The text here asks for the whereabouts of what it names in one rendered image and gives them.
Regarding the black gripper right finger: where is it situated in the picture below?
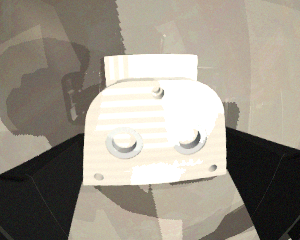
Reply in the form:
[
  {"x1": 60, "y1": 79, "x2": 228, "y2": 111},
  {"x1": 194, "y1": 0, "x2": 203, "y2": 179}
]
[{"x1": 225, "y1": 125, "x2": 300, "y2": 240}]

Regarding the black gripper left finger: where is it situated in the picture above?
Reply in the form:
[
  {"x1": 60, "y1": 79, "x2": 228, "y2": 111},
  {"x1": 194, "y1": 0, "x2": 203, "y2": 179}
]
[{"x1": 0, "y1": 133, "x2": 85, "y2": 240}]

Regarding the white rounded plate with two holes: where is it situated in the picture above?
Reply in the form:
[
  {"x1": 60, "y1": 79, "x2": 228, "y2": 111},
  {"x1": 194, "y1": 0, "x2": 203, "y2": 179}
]
[{"x1": 83, "y1": 76, "x2": 226, "y2": 185}]

